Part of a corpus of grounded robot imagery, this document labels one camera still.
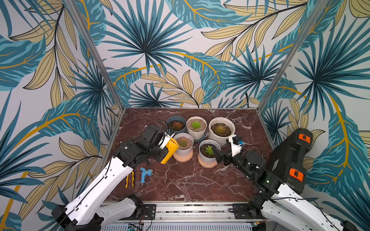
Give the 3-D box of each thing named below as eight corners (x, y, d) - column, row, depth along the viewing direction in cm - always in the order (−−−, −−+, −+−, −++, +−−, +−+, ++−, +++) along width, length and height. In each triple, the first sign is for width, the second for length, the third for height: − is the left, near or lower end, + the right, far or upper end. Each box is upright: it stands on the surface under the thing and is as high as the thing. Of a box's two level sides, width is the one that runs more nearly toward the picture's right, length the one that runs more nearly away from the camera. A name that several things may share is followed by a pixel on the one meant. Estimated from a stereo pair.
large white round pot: (212, 149, 98) (216, 138, 87) (202, 133, 107) (204, 121, 96) (232, 141, 103) (238, 129, 92) (221, 125, 111) (225, 113, 100)
